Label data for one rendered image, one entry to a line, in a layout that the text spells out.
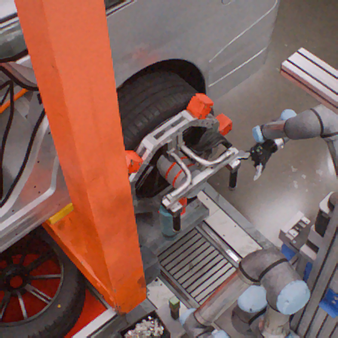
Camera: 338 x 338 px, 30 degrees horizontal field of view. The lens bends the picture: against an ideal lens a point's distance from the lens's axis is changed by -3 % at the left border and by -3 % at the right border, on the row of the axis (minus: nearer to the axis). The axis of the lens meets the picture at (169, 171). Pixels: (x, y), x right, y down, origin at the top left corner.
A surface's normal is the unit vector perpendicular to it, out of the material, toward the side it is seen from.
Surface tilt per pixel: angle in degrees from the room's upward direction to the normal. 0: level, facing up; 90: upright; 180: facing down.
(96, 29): 90
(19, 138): 6
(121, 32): 81
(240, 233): 0
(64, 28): 90
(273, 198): 0
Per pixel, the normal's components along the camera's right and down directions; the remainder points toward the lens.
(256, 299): -0.10, -0.64
